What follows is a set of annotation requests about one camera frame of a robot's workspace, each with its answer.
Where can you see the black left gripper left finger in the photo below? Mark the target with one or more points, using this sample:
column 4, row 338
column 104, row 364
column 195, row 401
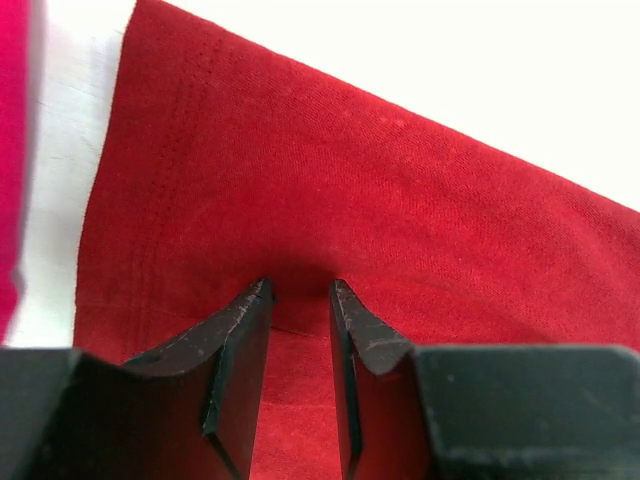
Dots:
column 185, row 409

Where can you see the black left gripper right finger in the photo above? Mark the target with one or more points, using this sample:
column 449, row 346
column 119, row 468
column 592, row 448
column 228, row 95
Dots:
column 408, row 411

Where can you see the folded pink t shirt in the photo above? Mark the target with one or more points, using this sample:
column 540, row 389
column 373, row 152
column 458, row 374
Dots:
column 15, row 23

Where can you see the dark red t shirt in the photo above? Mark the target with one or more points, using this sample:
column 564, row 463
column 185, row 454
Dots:
column 225, row 162

